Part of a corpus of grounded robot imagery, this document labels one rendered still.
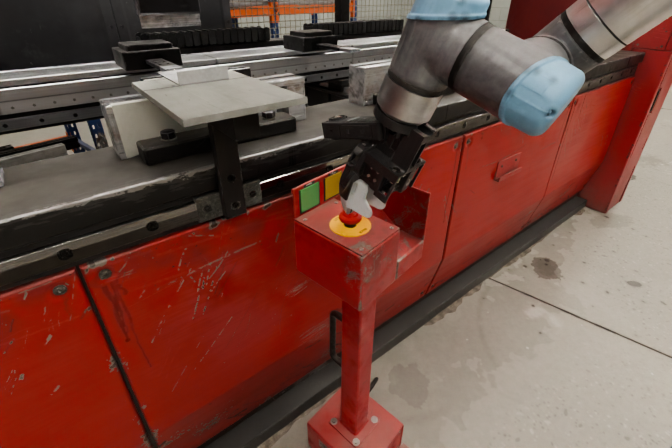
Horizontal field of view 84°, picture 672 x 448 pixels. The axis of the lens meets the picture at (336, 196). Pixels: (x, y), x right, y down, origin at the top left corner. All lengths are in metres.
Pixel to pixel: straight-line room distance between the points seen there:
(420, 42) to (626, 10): 0.21
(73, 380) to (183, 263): 0.26
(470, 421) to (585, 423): 0.34
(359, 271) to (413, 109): 0.27
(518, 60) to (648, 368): 1.48
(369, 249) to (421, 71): 0.28
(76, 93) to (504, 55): 0.84
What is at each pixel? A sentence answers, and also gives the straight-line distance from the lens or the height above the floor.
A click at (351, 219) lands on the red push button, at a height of 0.80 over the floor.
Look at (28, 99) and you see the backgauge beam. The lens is 0.99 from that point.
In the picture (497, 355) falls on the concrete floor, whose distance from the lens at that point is 1.55.
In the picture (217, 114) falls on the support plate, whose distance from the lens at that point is 0.50.
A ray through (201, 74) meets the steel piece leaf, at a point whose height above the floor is 1.01.
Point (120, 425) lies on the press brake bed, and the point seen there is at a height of 0.40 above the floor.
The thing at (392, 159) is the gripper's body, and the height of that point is 0.93.
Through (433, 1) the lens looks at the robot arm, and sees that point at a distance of 0.43.
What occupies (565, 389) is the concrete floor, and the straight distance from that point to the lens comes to 1.55.
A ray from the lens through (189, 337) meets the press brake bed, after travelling 0.84.
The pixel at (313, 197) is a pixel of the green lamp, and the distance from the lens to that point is 0.67.
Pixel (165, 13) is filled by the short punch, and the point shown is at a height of 1.10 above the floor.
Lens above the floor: 1.13
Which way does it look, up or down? 29 degrees down
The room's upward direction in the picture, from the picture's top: straight up
